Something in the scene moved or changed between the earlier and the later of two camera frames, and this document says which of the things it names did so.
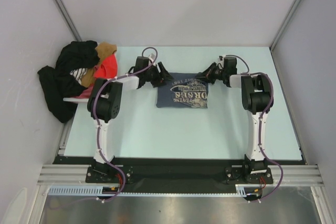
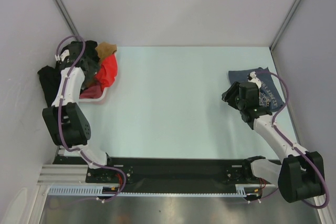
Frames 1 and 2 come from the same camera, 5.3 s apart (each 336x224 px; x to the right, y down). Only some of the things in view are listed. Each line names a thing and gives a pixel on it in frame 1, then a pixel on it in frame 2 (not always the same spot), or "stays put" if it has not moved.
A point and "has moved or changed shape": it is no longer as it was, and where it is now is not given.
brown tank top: [103, 49] stays put
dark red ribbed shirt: [86, 93] stays put
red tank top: [107, 68] stays put
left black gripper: [163, 76] → [93, 70]
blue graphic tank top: [185, 91] has moved or changed shape
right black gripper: [208, 75] → [233, 88]
